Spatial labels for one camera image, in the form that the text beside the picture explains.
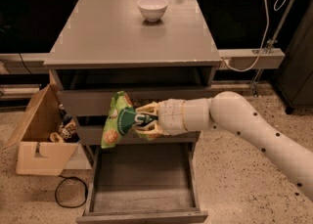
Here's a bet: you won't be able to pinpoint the dark grey side cabinet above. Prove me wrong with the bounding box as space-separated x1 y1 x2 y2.
273 2 313 114

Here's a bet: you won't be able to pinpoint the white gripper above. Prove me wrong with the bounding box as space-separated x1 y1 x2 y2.
134 99 186 140

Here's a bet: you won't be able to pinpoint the grey horizontal wall rail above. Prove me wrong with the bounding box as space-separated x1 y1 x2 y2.
218 48 285 71

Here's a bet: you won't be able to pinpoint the open cardboard box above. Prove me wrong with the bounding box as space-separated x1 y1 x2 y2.
4 86 83 176

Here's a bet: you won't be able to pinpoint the snack items in box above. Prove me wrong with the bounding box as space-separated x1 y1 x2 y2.
50 104 80 143

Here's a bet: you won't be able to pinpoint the grey drawer cabinet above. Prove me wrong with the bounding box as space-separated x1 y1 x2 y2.
43 0 223 153

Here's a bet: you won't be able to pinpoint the green rice chip bag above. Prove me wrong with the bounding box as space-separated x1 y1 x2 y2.
101 91 158 149

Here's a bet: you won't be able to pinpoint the white ceramic bowl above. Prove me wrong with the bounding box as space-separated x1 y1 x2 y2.
137 0 168 22

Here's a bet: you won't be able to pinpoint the white hanging cable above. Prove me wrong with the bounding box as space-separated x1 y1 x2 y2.
222 0 290 73

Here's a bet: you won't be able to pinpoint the grey middle drawer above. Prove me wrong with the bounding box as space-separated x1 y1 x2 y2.
77 125 200 146

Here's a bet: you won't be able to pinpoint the grey open bottom drawer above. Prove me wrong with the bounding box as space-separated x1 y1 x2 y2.
76 143 208 224

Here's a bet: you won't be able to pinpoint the black floor cable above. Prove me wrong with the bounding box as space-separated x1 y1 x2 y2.
54 174 90 209

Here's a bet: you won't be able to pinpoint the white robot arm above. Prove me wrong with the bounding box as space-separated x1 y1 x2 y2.
136 91 313 200

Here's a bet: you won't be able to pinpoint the metal diagonal pole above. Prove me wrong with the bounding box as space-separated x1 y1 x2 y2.
248 0 295 69

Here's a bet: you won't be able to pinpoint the grey top drawer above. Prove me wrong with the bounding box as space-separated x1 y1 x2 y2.
58 87 212 116

